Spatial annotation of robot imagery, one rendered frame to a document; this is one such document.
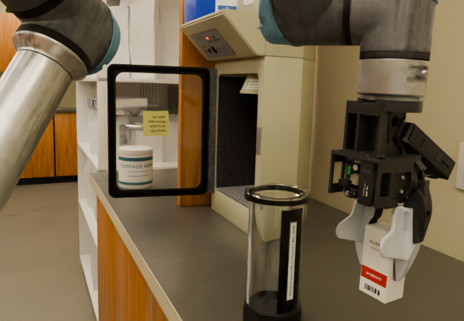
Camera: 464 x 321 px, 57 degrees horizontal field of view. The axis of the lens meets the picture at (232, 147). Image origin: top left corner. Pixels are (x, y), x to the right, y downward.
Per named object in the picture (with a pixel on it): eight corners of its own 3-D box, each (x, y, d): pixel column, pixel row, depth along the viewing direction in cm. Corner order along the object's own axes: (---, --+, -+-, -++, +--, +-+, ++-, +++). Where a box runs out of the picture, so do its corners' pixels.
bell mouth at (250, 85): (280, 94, 133) (282, 76, 132) (314, 95, 117) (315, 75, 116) (229, 92, 125) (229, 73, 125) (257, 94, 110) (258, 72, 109)
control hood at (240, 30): (214, 61, 132) (215, 27, 131) (265, 55, 103) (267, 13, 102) (178, 59, 127) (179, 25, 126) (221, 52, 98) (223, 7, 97)
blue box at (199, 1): (215, 27, 129) (215, -4, 127) (228, 23, 120) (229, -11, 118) (183, 24, 124) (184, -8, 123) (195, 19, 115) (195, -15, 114)
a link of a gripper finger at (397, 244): (369, 288, 48) (364, 207, 48) (402, 278, 51) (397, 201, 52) (393, 295, 46) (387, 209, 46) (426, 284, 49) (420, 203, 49)
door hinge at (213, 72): (211, 192, 138) (214, 69, 132) (214, 194, 135) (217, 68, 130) (206, 192, 137) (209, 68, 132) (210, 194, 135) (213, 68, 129)
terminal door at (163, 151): (207, 195, 136) (210, 67, 130) (108, 198, 128) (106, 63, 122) (207, 194, 137) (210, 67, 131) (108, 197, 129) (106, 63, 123)
